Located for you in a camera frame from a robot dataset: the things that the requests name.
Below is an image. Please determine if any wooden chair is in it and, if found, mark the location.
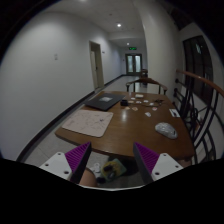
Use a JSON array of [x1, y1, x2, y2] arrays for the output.
[[126, 77, 168, 95]]

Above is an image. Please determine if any black laptop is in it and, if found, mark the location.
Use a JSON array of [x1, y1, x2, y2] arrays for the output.
[[85, 93, 124, 111]]

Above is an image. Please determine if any yellow green bag on floor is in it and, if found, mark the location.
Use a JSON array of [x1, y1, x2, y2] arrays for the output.
[[101, 159, 127, 181]]

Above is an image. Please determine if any white card on table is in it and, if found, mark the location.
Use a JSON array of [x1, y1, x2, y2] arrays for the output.
[[169, 109, 180, 118]]

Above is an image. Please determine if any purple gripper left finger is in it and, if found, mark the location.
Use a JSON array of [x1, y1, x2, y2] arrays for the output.
[[40, 141, 93, 185]]

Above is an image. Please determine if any glass double door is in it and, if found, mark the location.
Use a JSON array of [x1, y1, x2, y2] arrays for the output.
[[126, 54, 142, 75]]

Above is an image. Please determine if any small black box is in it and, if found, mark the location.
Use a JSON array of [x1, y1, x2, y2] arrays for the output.
[[120, 100, 129, 106]]

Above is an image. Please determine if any green exit sign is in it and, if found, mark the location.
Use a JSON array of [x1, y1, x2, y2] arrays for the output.
[[128, 47, 137, 51]]

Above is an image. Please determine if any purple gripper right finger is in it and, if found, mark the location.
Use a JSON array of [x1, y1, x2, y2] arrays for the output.
[[132, 142, 184, 185]]

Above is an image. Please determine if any beige mouse pad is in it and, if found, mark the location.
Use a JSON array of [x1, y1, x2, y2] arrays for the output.
[[62, 110, 113, 137]]

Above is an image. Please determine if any small white paper piece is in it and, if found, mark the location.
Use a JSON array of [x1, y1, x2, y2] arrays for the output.
[[145, 112, 152, 117]]

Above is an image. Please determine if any beige side door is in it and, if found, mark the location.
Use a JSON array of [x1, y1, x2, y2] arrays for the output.
[[89, 41, 104, 89]]

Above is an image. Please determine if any wooden stair handrail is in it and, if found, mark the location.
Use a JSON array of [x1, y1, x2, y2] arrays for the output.
[[176, 69, 224, 98]]

